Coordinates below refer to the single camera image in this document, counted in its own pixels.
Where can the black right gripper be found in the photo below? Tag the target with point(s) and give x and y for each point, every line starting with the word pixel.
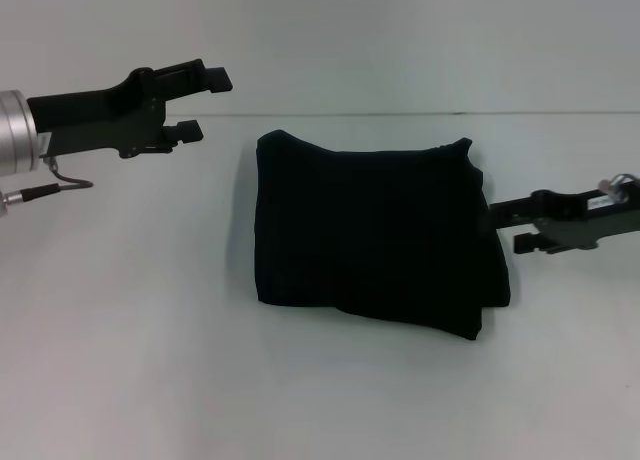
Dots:
pixel 585 215

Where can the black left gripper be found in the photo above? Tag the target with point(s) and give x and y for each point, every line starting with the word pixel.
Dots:
pixel 100 115

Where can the black t-shirt with white print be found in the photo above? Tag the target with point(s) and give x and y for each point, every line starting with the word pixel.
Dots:
pixel 375 230

